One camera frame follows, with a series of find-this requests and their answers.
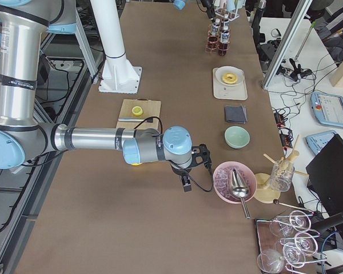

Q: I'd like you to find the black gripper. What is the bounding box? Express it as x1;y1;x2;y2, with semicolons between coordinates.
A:
200;0;215;20
170;161;192;192

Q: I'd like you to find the tea bottle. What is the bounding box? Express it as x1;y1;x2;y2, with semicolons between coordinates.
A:
222;18;230;30
218;26;230;56
208;18;220;50

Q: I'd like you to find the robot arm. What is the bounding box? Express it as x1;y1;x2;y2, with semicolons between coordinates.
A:
0;1;193;191
173;0;216;22

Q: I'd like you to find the beige rabbit tray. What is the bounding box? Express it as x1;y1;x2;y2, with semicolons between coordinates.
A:
212;66;248;100

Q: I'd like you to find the wine glass rack tray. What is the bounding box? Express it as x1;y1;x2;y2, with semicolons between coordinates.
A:
254;209;327;273

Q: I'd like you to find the pink ice bowl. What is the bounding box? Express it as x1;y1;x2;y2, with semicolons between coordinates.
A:
213;161;257;204

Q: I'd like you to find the metal ice scoop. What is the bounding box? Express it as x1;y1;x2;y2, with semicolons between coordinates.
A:
229;168;250;219

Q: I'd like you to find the white plate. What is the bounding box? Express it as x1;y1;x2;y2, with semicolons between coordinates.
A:
214;66;244;86

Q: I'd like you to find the glazed donut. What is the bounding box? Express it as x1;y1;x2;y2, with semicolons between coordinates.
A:
221;72;238;84

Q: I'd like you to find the green bowl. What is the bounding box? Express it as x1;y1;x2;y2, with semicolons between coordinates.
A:
224;126;250;149

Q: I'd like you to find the wooden cup stand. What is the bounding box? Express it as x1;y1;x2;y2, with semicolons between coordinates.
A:
254;135;309;203

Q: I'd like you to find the grey folded cloth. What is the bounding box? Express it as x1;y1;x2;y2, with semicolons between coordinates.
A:
224;105;248;124

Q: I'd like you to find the wooden cutting board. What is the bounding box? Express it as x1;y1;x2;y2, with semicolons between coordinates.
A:
116;99;161;129

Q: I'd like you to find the half lemon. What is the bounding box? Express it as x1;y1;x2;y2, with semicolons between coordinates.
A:
131;106;143;116

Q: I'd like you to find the steel muddler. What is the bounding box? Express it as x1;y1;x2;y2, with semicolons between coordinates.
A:
118;118;144;123

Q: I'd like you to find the glass jar on stand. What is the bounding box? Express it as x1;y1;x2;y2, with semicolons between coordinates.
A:
269;160;294;192

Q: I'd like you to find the black monitor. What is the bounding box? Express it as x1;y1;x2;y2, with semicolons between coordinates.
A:
305;133;343;220

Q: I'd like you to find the blue teach pendant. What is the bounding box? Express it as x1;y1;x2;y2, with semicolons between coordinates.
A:
310;91;343;128

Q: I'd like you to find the copper wire bottle rack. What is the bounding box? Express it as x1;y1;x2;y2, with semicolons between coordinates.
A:
205;20;230;56

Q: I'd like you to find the aluminium frame post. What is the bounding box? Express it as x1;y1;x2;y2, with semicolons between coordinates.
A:
262;0;312;90

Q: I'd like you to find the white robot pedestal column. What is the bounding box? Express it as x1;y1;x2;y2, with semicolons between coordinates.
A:
90;0;125;59

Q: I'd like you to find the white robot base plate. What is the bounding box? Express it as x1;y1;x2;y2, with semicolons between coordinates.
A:
98;66;142;94

